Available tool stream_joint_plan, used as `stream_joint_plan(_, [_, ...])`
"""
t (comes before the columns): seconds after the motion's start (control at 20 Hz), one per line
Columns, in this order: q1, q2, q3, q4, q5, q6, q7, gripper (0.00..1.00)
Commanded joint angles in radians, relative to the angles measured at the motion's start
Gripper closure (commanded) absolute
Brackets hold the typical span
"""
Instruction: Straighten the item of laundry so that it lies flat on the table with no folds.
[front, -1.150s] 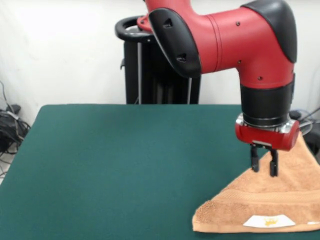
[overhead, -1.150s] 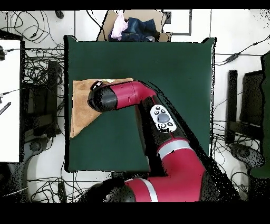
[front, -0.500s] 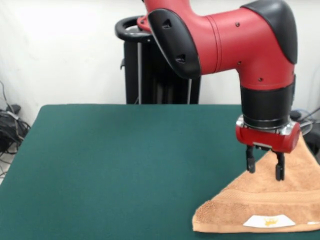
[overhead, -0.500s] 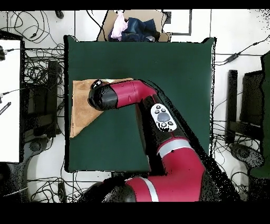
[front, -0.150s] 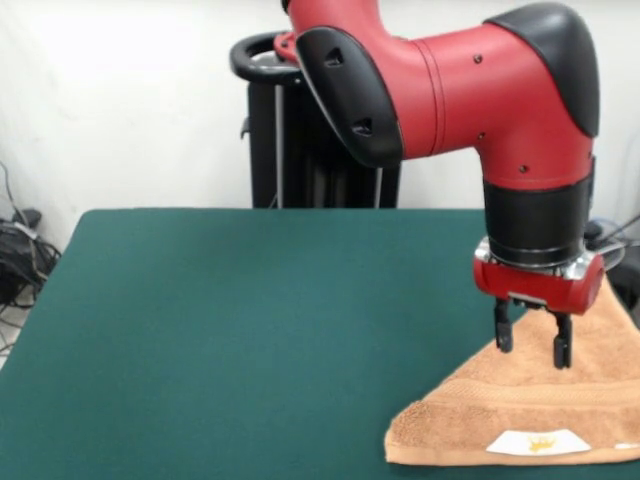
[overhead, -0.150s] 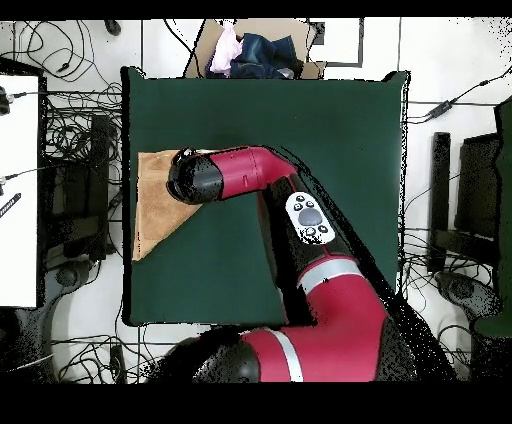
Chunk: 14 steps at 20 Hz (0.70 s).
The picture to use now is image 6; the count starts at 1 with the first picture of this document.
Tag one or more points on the dark green table cloth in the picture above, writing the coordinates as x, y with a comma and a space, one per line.
200, 260

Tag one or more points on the small black desk device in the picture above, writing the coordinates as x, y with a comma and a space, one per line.
4, 104

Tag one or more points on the black power strip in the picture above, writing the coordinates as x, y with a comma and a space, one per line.
118, 362

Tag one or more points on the black flat strip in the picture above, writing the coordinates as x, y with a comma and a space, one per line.
10, 204

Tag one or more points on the black upright bar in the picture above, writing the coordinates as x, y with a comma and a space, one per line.
440, 192

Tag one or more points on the brown cardboard box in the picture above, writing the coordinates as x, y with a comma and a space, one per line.
204, 48

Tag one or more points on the black equipment stand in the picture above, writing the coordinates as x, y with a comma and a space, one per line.
80, 200

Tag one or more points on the black oval device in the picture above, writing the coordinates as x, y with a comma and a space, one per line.
113, 27

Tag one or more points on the tan terry towel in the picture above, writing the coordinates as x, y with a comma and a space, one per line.
156, 208

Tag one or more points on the pale pink garment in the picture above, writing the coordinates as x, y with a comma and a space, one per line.
224, 52

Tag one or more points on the dark round floor stand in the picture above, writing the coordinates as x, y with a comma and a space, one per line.
464, 290
68, 276

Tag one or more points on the blue denim jeans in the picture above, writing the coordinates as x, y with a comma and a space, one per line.
264, 56

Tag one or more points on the black flat case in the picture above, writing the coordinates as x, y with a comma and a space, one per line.
478, 188

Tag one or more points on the green hanging cloth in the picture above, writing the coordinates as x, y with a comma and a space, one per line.
504, 200

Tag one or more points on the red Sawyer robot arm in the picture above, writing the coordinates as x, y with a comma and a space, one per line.
252, 170

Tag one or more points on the white desk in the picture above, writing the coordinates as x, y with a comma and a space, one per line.
18, 192

